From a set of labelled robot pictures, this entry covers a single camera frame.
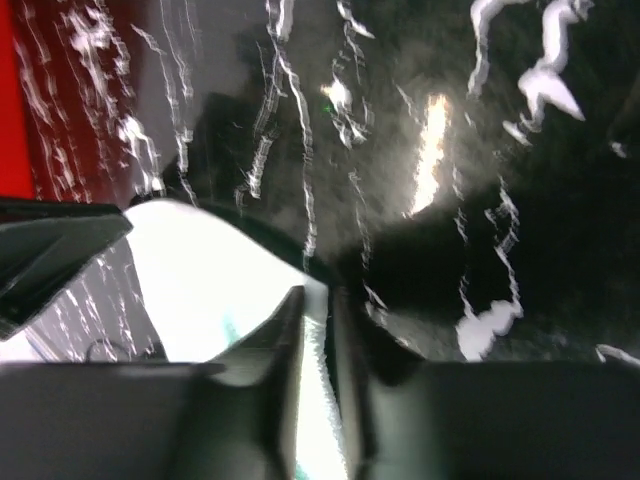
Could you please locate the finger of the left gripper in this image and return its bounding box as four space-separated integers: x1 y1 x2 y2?
1 197 132 325

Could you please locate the white cloth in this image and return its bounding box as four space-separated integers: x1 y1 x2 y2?
125 199 347 479

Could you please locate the red plastic tray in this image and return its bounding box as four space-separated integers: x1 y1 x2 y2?
0 0 35 199

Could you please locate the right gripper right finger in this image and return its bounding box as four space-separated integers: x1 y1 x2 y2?
329 291 639 479

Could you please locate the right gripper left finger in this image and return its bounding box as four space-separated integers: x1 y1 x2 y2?
1 286 305 479

